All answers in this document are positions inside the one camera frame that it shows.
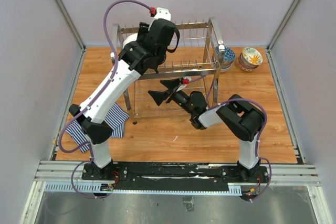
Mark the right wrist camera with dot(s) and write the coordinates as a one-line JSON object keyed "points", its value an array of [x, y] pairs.
{"points": [[184, 81]]}

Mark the black diamond pattern bowl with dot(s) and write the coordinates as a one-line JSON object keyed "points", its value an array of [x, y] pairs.
{"points": [[247, 68]]}

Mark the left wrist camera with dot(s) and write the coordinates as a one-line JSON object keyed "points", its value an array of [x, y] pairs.
{"points": [[159, 13]]}

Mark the red diamond pattern bowl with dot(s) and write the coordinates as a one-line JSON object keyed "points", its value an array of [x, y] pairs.
{"points": [[229, 57]]}

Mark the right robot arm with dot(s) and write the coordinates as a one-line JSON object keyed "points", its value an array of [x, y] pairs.
{"points": [[243, 119]]}

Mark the plain white bowl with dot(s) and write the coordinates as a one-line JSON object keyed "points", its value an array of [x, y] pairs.
{"points": [[224, 69]]}

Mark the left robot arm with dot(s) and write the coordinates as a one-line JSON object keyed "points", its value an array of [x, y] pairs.
{"points": [[147, 51]]}

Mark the steel two-tier dish rack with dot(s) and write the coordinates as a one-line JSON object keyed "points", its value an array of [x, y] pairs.
{"points": [[199, 55]]}

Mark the grey leaf pattern bowl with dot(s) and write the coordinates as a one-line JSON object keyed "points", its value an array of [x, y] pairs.
{"points": [[241, 59]]}

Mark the pink floral bowl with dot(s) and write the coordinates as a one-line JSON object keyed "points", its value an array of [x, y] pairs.
{"points": [[253, 60]]}

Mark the white scalloped bowl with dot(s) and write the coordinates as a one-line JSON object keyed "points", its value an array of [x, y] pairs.
{"points": [[130, 38]]}

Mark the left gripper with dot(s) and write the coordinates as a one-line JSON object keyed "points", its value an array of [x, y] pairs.
{"points": [[143, 30]]}

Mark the orange green leaf bowl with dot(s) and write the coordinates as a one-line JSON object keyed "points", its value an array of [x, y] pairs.
{"points": [[252, 56]]}

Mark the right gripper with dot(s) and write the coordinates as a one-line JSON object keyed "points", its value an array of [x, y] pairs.
{"points": [[159, 96]]}

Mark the blue white striped cloth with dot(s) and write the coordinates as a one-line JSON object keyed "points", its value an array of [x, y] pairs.
{"points": [[115, 118]]}

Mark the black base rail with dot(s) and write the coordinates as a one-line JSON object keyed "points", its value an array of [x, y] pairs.
{"points": [[175, 176]]}

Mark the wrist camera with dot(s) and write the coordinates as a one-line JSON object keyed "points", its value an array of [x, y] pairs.
{"points": [[159, 13], [184, 81]]}

